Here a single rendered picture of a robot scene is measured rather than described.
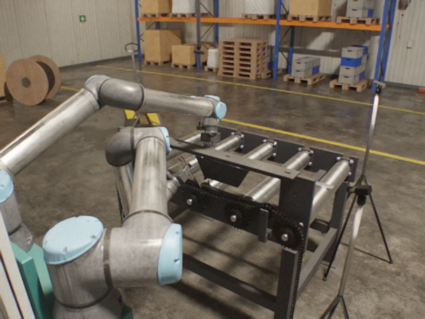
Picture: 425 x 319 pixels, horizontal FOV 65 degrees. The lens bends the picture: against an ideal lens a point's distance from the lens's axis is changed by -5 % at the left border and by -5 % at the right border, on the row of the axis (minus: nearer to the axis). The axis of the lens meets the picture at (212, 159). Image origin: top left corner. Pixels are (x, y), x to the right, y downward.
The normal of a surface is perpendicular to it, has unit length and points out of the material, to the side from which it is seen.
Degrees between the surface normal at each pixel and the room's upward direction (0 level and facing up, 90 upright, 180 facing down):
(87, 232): 5
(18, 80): 90
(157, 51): 90
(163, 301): 0
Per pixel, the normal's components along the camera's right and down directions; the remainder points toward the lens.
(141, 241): 0.05, -0.69
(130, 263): 0.11, -0.07
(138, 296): 0.00, -0.91
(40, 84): -0.11, 0.40
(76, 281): 0.13, 0.40
